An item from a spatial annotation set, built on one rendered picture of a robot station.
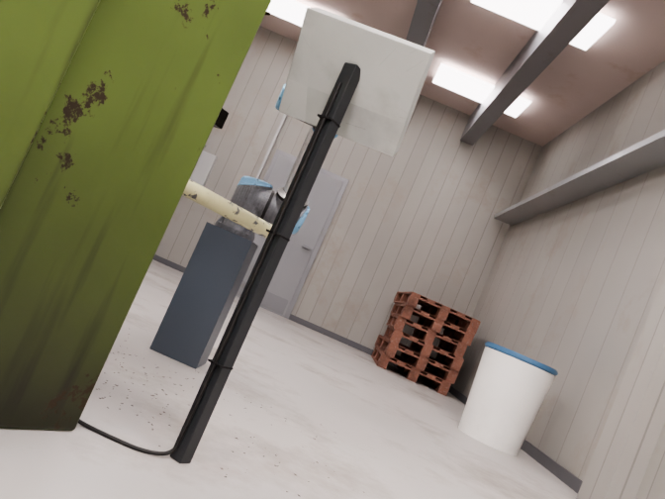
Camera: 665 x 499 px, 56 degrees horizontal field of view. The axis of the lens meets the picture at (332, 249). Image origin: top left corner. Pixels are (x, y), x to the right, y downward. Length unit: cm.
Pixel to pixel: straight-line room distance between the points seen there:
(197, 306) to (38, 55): 181
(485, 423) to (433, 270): 460
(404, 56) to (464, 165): 776
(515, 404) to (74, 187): 388
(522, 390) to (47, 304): 382
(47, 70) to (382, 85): 84
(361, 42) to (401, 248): 749
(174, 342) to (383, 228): 651
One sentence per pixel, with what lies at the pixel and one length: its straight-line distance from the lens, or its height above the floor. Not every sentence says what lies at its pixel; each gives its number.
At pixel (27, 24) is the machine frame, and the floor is 71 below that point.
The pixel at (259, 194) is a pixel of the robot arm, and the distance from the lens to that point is 283.
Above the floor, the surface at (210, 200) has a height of 62.
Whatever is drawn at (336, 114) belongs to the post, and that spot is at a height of 94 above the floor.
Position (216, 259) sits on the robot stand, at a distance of 278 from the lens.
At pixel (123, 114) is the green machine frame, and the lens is 137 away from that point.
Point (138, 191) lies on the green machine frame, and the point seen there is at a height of 56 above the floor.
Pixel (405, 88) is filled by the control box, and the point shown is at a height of 107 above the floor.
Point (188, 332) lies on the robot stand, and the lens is 280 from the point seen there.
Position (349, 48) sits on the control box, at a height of 111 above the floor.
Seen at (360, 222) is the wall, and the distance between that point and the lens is 904.
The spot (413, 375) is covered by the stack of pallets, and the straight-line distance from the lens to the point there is 758.
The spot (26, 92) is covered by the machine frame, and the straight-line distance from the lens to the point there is 115.
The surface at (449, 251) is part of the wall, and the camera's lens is 916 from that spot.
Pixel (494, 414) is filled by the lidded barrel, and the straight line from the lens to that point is 477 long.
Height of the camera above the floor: 51
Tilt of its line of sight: 4 degrees up
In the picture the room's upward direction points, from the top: 24 degrees clockwise
